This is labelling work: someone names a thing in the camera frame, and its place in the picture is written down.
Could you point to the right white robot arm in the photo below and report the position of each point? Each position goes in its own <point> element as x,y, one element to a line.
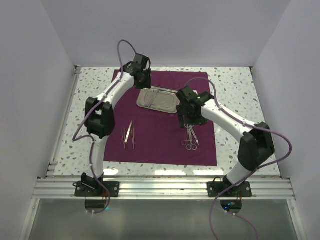
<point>255,141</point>

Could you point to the steel forceps with rings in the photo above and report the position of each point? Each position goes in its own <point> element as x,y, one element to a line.
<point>187,140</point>

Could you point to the aluminium front rail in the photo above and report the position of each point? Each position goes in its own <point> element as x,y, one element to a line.
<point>167,188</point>

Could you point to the small steel scissors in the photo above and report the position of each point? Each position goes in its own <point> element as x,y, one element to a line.
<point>192,145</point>

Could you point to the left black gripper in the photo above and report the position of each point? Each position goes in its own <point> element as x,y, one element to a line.
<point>147,84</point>

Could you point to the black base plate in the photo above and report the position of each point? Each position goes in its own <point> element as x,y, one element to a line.
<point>82,190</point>
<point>218,188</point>

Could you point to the aluminium rail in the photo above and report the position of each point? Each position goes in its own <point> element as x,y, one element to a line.
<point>54,156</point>
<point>167,188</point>

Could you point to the steel scalpel handle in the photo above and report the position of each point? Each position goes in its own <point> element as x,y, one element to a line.
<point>152,98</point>

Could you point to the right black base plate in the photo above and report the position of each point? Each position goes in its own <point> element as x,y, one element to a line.
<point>218,188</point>

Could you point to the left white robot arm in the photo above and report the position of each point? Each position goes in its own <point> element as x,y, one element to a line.
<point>99,112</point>

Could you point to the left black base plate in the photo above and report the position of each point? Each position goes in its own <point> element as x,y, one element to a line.
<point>82,190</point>

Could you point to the purple cloth wrap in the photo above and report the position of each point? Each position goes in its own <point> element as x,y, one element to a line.
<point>158,137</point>

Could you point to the aluminium left side rail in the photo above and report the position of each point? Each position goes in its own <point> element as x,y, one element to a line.
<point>54,156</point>

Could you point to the wide steel tweezers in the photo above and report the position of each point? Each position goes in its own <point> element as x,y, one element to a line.
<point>128,132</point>

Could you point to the steel instrument tray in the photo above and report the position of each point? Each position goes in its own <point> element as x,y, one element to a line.
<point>166,100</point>

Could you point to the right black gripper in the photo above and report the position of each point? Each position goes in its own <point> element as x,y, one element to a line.
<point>182,111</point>

